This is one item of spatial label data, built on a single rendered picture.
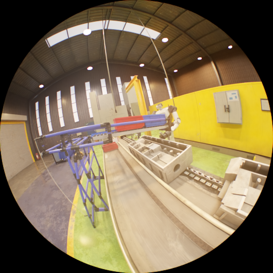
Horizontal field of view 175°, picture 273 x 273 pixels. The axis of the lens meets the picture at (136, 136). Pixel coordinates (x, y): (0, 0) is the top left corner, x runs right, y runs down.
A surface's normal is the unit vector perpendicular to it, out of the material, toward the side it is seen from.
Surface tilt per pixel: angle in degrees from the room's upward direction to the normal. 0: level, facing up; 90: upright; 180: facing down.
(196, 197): 0
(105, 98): 90
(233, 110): 90
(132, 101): 90
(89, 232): 0
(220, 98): 90
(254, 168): 100
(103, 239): 0
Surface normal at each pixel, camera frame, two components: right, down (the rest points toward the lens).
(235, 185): -0.36, -0.90
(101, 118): 0.37, 0.11
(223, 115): -0.91, 0.27
